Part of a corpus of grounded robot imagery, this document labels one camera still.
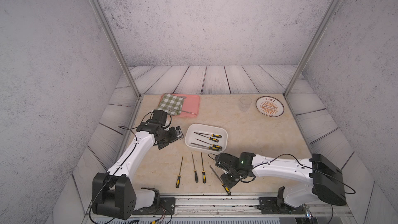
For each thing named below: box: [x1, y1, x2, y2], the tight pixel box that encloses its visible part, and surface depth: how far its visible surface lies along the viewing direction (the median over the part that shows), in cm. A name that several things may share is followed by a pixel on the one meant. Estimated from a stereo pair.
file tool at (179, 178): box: [175, 155, 184, 189], surface depth 82 cm
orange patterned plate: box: [255, 95, 285, 118], surface depth 115 cm
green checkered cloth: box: [157, 92, 187, 116], surface depth 117 cm
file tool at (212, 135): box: [193, 131, 223, 139], surface depth 98 cm
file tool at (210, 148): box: [190, 142, 220, 151], surface depth 93 cm
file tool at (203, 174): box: [201, 151, 207, 184], surface depth 82 cm
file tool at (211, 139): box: [193, 131, 220, 143], surface depth 98 cm
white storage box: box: [184, 123, 229, 153], surface depth 98 cm
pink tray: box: [157, 93, 201, 118], surface depth 117 cm
